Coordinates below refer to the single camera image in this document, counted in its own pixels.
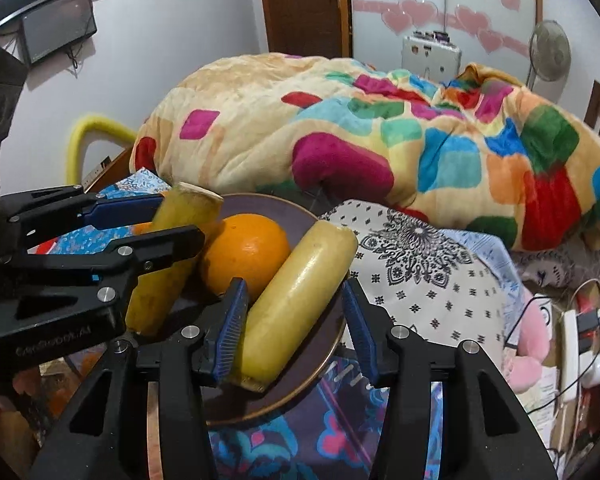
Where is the large orange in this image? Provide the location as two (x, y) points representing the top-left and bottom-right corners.
(132, 222), (152, 236)
(199, 214), (291, 302)

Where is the blue patterned cloth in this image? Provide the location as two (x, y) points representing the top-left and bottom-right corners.
(28, 169), (171, 256)

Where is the round dark brown plate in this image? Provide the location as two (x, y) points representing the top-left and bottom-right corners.
(144, 192), (349, 428)

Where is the white patterned pillow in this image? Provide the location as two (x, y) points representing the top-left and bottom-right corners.
(321, 200), (521, 368)

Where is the yellow foam tube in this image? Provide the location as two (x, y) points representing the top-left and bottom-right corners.
(65, 114), (137, 185)

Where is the pink plush toy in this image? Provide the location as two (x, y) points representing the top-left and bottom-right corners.
(502, 287), (550, 393)

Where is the white power strip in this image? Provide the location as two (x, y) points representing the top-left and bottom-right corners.
(559, 310), (580, 404)

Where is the colourful patchwork blanket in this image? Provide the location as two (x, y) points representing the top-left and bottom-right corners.
(130, 53), (600, 252)

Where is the brown wooden door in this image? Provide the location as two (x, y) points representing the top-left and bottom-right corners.
(261, 0), (352, 58)

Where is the white box appliance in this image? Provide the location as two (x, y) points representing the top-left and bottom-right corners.
(401, 30), (462, 82)

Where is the white standing fan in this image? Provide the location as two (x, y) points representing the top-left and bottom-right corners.
(527, 20), (571, 90)

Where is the wardrobe with pink hearts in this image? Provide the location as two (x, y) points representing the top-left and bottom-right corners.
(351, 0), (542, 80)

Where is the small wall monitor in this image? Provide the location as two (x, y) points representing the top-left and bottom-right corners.
(19, 0), (97, 66)

